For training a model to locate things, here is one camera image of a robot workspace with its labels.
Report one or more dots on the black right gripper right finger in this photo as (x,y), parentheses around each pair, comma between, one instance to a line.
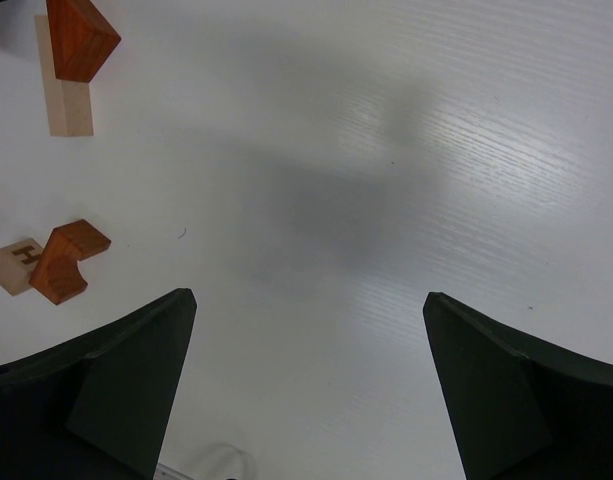
(519,406)

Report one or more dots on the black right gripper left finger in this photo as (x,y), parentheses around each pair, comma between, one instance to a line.
(97,406)

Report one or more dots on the red-brown wooden arch block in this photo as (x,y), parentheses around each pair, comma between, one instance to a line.
(57,276)

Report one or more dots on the light wooden letter cube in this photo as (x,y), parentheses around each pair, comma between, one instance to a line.
(17,263)

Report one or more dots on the light wooden long block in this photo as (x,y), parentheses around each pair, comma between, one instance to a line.
(68,103)

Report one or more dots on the red-brown wooden triangle block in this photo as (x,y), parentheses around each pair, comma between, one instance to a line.
(82,39)

